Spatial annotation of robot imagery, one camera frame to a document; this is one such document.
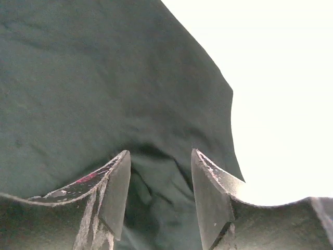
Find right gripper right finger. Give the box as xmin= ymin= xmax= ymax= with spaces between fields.
xmin=191 ymin=149 xmax=250 ymax=249

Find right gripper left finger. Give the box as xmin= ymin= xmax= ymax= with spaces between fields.
xmin=28 ymin=150 xmax=131 ymax=249

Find black t shirt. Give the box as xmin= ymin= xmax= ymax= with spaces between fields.
xmin=1 ymin=1 xmax=242 ymax=249

